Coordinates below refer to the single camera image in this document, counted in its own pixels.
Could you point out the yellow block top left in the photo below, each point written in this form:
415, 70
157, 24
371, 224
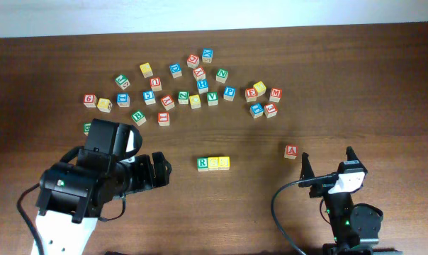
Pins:
146, 70

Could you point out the green b block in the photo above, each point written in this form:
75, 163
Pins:
86, 128
138, 117

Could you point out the green Z block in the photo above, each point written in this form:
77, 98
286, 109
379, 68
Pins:
183, 97

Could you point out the red X block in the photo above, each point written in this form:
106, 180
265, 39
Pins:
199, 73

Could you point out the red C block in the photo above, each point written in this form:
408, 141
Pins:
193, 61

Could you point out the red Y block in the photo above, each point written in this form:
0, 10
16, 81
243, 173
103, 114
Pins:
168, 102

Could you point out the yellow block centre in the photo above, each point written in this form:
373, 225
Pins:
195, 101

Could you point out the red 3 block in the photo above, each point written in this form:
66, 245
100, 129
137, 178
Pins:
270, 110

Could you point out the red U block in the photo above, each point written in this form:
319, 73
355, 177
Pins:
156, 84

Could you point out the blue H block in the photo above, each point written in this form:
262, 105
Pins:
202, 86

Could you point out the yellow S block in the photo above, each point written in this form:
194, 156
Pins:
213, 163
224, 163

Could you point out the red E block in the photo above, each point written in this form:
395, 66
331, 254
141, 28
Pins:
250, 94

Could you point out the green V block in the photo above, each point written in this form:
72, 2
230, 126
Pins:
212, 98

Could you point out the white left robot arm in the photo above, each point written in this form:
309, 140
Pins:
72, 197

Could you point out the blue P block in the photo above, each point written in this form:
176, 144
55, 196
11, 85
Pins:
229, 93

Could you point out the red 6 block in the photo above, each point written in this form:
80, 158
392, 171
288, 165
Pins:
90, 100

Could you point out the green B block far left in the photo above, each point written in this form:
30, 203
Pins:
86, 128

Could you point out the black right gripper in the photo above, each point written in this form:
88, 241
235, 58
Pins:
306, 170

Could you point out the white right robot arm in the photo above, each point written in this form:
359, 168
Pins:
355, 227

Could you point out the red M block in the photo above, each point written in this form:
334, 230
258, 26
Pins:
275, 95

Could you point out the blue D block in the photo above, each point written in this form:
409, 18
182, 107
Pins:
175, 70

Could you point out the red A block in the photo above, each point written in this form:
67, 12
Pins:
291, 151

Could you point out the blue T block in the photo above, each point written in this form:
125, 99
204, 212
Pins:
256, 110

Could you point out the green R block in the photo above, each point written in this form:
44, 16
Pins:
202, 164

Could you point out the yellow block near E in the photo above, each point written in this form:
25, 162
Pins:
260, 88

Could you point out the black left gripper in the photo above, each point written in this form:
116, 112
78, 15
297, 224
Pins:
157, 168

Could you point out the green N block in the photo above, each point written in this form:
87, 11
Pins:
222, 75

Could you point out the blue X block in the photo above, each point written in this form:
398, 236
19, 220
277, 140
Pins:
207, 55

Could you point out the yellow block far left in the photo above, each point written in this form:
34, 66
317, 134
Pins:
104, 105

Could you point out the blue 5 block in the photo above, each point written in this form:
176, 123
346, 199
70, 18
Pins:
148, 97

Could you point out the red I block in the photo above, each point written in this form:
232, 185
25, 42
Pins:
163, 119

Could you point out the green J block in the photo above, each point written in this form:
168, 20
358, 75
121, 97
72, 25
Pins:
122, 81

